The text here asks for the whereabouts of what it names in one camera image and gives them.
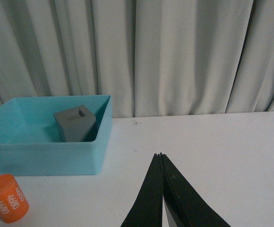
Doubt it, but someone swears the white pleated curtain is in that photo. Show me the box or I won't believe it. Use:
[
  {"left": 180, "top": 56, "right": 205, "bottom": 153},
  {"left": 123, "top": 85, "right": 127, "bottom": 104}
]
[{"left": 0, "top": 0, "right": 274, "bottom": 117}]

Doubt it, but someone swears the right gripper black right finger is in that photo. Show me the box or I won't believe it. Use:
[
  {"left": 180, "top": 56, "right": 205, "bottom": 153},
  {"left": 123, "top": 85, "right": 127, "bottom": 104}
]
[{"left": 162, "top": 154, "right": 229, "bottom": 227}]

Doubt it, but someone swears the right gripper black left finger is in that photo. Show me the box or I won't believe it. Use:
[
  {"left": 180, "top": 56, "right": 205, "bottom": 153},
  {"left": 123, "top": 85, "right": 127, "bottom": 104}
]
[{"left": 121, "top": 154, "right": 163, "bottom": 227}]

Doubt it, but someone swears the gray block with square hole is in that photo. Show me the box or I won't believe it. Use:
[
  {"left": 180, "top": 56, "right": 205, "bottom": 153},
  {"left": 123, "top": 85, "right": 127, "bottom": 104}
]
[{"left": 54, "top": 105, "right": 98, "bottom": 142}]

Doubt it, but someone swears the orange cylinder part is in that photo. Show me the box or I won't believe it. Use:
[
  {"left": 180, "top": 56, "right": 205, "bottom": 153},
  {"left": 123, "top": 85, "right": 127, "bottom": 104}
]
[{"left": 0, "top": 174, "right": 29, "bottom": 223}]

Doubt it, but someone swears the blue plastic box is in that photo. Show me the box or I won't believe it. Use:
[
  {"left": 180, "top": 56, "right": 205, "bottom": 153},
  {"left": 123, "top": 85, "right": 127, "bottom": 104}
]
[{"left": 0, "top": 95, "right": 112, "bottom": 176}]

